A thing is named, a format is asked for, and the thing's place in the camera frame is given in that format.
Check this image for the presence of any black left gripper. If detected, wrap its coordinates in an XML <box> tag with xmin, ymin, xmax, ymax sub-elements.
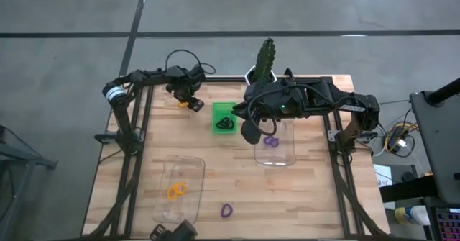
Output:
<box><xmin>165</xmin><ymin>65</ymin><xmax>206</xmax><ymax>113</ymax></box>

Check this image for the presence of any white paper sheet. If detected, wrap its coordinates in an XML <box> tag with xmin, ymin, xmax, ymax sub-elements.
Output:
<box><xmin>373</xmin><ymin>164</ymin><xmax>393</xmax><ymax>188</ymax></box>

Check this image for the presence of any black aluminium table frame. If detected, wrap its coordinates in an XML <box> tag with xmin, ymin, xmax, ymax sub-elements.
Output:
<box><xmin>85</xmin><ymin>68</ymin><xmax>391</xmax><ymax>241</ymax></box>

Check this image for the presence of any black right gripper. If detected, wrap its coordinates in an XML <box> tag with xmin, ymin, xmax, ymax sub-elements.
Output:
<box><xmin>231</xmin><ymin>82</ymin><xmax>280</xmax><ymax>145</ymax></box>

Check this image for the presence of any grey metal stand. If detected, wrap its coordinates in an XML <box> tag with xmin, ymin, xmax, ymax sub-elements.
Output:
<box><xmin>0</xmin><ymin>124</ymin><xmax>58</xmax><ymax>241</ymax></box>

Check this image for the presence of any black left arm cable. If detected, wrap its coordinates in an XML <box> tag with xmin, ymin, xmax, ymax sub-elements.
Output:
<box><xmin>164</xmin><ymin>49</ymin><xmax>217</xmax><ymax>76</ymax></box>

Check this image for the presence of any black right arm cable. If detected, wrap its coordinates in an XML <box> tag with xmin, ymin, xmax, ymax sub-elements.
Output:
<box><xmin>247</xmin><ymin>89</ymin><xmax>278</xmax><ymax>137</ymax></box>

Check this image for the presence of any green cactus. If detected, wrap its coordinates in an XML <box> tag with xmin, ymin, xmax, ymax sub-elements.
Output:
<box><xmin>254</xmin><ymin>37</ymin><xmax>277</xmax><ymax>86</ymax></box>

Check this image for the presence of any yellow cable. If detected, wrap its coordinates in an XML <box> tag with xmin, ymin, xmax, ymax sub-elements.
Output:
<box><xmin>384</xmin><ymin>122</ymin><xmax>420</xmax><ymax>152</ymax></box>

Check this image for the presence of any green plastic bin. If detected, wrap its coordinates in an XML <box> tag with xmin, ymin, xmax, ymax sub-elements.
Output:
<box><xmin>211</xmin><ymin>101</ymin><xmax>238</xmax><ymax>135</ymax></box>

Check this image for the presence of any black beam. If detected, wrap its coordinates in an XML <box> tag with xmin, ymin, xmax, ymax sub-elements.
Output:
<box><xmin>379</xmin><ymin>176</ymin><xmax>438</xmax><ymax>203</ymax></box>

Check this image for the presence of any white bottle yellow cap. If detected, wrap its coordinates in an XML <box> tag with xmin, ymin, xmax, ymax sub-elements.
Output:
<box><xmin>394</xmin><ymin>204</ymin><xmax>431</xmax><ymax>227</ymax></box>

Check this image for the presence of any laptop keyboard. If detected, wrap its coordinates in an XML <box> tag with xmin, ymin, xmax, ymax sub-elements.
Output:
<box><xmin>433</xmin><ymin>207</ymin><xmax>460</xmax><ymax>241</ymax></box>

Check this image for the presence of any black device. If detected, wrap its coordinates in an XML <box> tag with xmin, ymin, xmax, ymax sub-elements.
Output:
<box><xmin>149</xmin><ymin>219</ymin><xmax>198</xmax><ymax>241</ymax></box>

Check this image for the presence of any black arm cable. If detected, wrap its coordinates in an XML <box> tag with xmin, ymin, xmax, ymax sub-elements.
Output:
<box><xmin>247</xmin><ymin>89</ymin><xmax>278</xmax><ymax>137</ymax></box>
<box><xmin>164</xmin><ymin>49</ymin><xmax>217</xmax><ymax>76</ymax></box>

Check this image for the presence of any grey cabinet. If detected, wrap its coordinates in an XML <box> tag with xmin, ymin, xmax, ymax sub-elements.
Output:
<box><xmin>409</xmin><ymin>89</ymin><xmax>460</xmax><ymax>204</ymax></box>

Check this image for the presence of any black pole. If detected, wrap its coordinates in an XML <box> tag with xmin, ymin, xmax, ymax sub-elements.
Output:
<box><xmin>425</xmin><ymin>77</ymin><xmax>460</xmax><ymax>106</ymax></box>

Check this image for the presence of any clear plastic container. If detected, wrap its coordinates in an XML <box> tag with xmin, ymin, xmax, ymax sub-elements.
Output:
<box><xmin>152</xmin><ymin>154</ymin><xmax>206</xmax><ymax>227</ymax></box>
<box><xmin>253</xmin><ymin>117</ymin><xmax>296</xmax><ymax>168</ymax></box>

